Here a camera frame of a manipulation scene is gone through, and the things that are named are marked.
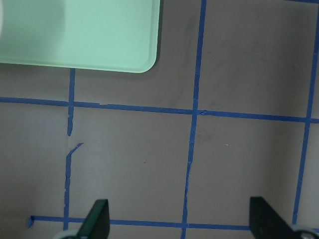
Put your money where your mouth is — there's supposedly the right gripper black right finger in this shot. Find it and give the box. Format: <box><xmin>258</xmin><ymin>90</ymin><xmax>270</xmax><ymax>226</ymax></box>
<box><xmin>249</xmin><ymin>197</ymin><xmax>301</xmax><ymax>239</ymax></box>

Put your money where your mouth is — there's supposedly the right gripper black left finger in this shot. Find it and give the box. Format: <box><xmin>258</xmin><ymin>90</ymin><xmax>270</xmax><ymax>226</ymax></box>
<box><xmin>75</xmin><ymin>199</ymin><xmax>110</xmax><ymax>239</ymax></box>

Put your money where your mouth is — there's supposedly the light green tray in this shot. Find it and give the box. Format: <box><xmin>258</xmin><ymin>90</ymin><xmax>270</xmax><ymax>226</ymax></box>
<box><xmin>0</xmin><ymin>0</ymin><xmax>161</xmax><ymax>73</ymax></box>

